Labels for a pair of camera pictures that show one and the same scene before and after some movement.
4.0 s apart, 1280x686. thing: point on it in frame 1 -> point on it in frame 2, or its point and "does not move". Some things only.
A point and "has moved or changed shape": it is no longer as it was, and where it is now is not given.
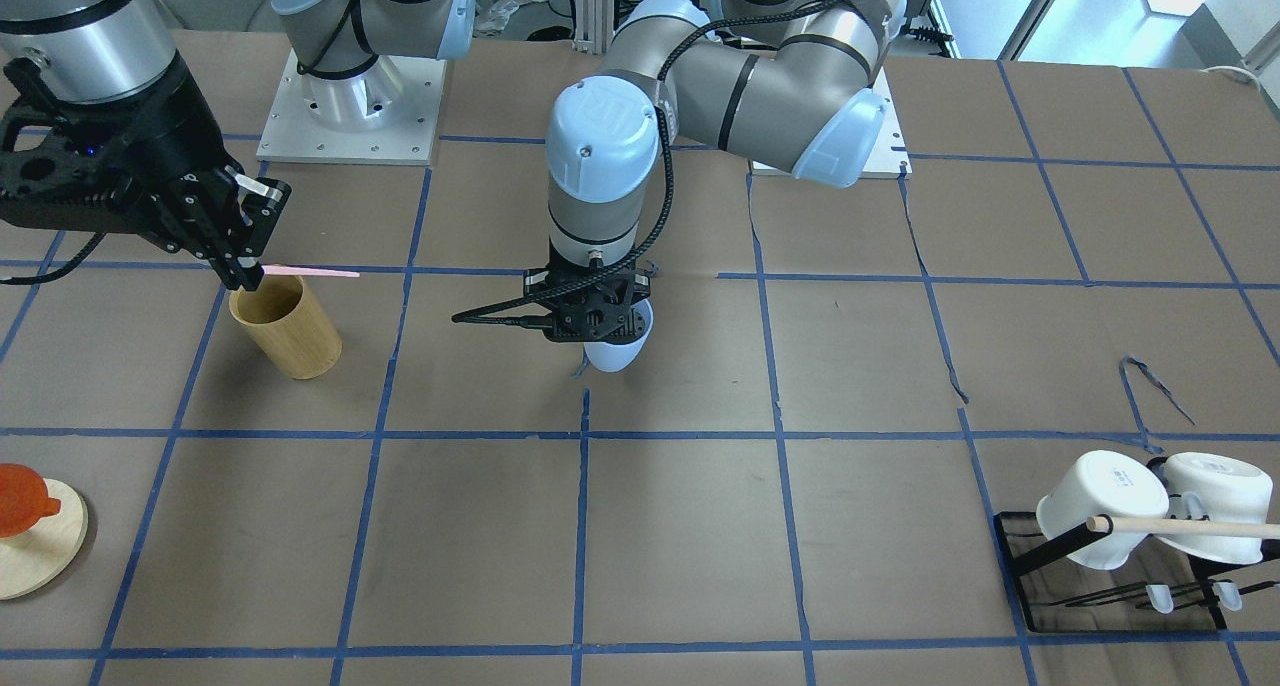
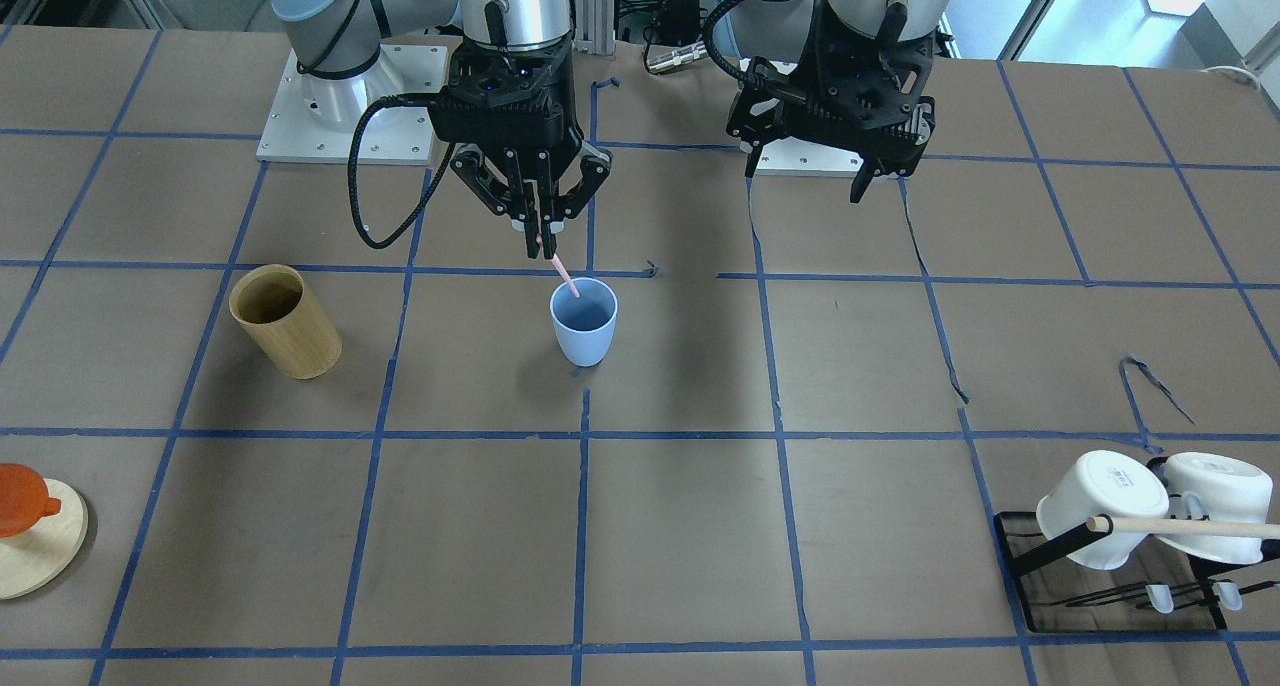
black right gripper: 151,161 -> 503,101
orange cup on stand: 24,499 does not move
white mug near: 1104,483 does not move
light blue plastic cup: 619,357 has moved or changed shape
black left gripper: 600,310 -> 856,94
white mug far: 1213,487 does not move
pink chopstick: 269,270 has moved or changed shape
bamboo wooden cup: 288,323 does not move
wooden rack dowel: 1101,524 does not move
